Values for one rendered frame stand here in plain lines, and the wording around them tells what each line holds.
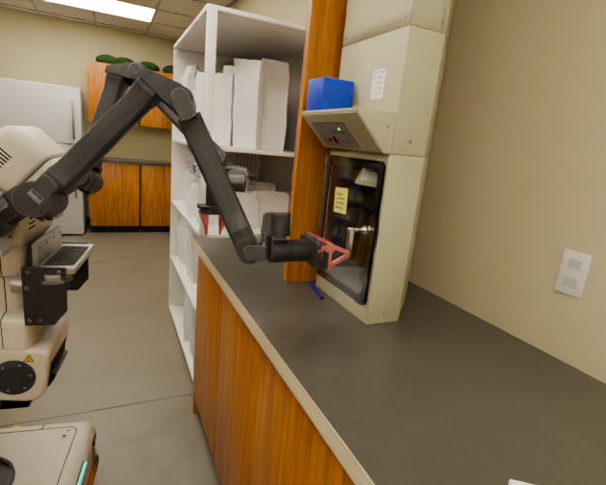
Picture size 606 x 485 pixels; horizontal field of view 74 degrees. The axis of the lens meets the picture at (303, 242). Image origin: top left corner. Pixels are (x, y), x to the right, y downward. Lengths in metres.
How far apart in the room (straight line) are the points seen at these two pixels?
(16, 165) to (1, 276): 0.30
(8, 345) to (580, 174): 1.55
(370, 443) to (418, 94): 0.80
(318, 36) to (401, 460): 1.16
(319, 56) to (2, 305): 1.15
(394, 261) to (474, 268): 0.37
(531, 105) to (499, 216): 0.33
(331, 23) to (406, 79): 0.42
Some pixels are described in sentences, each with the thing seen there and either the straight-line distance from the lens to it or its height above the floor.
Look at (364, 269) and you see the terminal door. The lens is 1.13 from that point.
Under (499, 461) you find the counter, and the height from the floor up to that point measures 0.94.
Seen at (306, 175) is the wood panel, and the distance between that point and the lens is 1.36.
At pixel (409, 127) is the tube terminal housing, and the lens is 1.10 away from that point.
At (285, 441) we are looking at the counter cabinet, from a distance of 1.09.
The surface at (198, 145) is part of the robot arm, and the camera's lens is 0.99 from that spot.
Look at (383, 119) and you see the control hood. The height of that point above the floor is 1.49.
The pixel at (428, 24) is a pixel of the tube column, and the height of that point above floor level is 1.72.
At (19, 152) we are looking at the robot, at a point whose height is 1.33.
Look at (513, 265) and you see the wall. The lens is 1.35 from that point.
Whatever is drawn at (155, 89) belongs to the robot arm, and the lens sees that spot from 1.01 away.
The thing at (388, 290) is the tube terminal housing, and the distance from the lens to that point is 1.16.
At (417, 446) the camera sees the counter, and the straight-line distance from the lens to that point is 0.78.
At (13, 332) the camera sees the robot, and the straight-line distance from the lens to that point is 1.33.
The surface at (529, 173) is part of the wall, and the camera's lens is 1.33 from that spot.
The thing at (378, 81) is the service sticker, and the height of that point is 1.59.
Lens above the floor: 1.41
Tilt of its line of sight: 14 degrees down
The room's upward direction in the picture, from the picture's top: 6 degrees clockwise
